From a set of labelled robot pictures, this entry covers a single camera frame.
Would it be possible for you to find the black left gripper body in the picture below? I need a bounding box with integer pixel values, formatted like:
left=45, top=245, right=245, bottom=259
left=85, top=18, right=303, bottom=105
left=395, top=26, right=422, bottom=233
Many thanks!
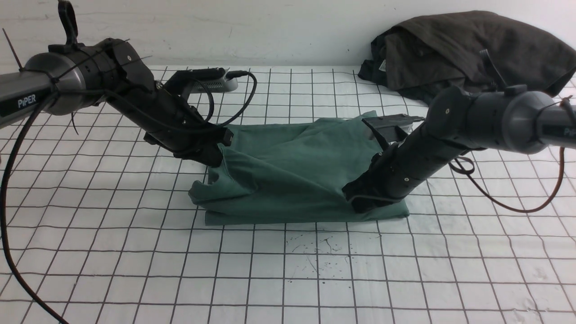
left=106, top=83, right=233, bottom=167

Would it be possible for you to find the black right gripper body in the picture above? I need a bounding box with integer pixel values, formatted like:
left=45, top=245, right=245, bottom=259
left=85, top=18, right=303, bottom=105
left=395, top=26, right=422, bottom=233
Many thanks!
left=342, top=121, right=467, bottom=213

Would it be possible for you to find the green long-sleeved shirt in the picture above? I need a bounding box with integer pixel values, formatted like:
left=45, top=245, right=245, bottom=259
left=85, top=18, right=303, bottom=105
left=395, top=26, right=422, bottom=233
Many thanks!
left=189, top=111, right=410, bottom=226

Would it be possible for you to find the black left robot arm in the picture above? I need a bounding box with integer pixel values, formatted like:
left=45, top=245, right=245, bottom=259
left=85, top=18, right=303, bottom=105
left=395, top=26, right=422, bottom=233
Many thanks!
left=0, top=0, right=233, bottom=167

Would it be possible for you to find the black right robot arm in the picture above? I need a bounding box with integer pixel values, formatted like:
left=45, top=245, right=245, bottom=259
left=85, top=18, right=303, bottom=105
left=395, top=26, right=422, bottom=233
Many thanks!
left=343, top=50, right=576, bottom=213

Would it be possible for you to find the dark green garment under pile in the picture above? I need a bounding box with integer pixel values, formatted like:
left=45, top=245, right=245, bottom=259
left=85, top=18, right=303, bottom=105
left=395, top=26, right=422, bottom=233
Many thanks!
left=358, top=33, right=434, bottom=105

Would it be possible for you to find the dark grey-brown garment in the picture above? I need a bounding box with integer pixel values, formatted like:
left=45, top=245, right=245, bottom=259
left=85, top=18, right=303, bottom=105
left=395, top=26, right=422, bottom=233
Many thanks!
left=371, top=10, right=576, bottom=103

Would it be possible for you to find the white grid-pattern table cloth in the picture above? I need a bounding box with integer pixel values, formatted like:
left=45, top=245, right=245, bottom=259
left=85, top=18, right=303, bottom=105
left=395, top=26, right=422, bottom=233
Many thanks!
left=0, top=66, right=576, bottom=324

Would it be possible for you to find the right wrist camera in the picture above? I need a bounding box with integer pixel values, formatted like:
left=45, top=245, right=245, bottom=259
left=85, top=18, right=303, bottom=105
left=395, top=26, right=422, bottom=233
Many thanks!
left=362, top=113, right=425, bottom=150

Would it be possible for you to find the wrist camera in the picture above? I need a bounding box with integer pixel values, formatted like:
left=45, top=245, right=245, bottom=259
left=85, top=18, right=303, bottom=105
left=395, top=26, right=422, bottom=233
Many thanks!
left=164, top=67, right=238, bottom=97
left=362, top=113, right=425, bottom=150

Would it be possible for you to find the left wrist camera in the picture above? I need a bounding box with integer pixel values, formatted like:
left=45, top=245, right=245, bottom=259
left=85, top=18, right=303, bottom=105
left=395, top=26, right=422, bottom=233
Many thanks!
left=164, top=67, right=238, bottom=97

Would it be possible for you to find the left camera cable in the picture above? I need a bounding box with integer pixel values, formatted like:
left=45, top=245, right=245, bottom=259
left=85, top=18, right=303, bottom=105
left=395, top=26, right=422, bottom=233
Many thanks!
left=0, top=70, right=258, bottom=324

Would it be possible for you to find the camera cable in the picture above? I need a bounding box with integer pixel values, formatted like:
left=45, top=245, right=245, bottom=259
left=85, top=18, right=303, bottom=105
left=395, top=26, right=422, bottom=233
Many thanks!
left=448, top=146, right=566, bottom=214
left=0, top=70, right=258, bottom=324

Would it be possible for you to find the right camera cable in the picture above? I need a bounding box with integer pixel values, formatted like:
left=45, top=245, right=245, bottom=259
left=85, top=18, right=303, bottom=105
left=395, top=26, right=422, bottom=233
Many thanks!
left=448, top=146, right=566, bottom=214

